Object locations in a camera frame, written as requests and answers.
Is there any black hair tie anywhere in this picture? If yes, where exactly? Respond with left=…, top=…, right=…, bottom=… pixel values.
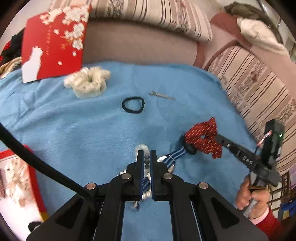
left=122, top=96, right=146, bottom=115

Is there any blue striped hair bow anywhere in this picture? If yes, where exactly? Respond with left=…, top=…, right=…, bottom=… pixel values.
left=157, top=136, right=188, bottom=172

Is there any silver hair clip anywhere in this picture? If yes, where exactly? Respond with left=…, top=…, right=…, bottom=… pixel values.
left=149, top=90, right=176, bottom=101

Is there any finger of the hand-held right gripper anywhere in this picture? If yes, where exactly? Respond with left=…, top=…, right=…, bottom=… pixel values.
left=215, top=134, right=234, bottom=151
left=179, top=136, right=199, bottom=156

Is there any black and red cloth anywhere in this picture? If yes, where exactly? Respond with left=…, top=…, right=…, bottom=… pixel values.
left=0, top=30, right=25, bottom=66

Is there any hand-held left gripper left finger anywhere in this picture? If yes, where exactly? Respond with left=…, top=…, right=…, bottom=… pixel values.
left=26, top=150, right=144, bottom=241

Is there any striped cushion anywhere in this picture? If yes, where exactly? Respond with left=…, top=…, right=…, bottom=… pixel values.
left=89, top=0, right=213, bottom=42

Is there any person's right forearm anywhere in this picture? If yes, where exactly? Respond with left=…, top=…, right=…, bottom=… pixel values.
left=248, top=207, right=284, bottom=241

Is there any blue blanket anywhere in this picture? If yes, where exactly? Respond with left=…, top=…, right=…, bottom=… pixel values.
left=0, top=61, right=259, bottom=241

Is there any white fluffy pompom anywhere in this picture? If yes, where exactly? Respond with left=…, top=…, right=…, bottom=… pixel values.
left=135, top=144, right=149, bottom=158

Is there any red gift box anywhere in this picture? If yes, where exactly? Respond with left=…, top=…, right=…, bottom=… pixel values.
left=0, top=145, right=50, bottom=241

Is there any red flowered box lid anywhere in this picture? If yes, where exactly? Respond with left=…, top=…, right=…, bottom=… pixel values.
left=21, top=4, right=93, bottom=83

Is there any pink striped sofa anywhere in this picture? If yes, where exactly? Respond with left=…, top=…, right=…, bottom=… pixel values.
left=83, top=12, right=296, bottom=177

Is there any white cloth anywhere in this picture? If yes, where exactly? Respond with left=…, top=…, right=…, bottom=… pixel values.
left=237, top=17, right=290, bottom=55

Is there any beige patterned cloth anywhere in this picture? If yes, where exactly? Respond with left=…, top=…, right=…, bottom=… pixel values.
left=0, top=57, right=23, bottom=79

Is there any black cable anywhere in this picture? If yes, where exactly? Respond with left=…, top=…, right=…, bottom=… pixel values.
left=0, top=122, right=102, bottom=224

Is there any wooden chair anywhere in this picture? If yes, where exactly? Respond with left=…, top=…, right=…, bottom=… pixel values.
left=270, top=166, right=292, bottom=210

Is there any person's right hand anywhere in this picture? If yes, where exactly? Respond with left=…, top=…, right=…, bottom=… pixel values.
left=235, top=178, right=270, bottom=217

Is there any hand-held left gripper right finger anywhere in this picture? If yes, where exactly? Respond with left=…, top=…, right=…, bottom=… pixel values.
left=150, top=150, right=269, bottom=241

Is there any grey cloth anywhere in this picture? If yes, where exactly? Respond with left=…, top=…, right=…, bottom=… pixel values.
left=224, top=1, right=276, bottom=22

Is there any white scrunchie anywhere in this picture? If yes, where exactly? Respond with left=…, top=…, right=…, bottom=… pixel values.
left=63, top=66, right=112, bottom=99

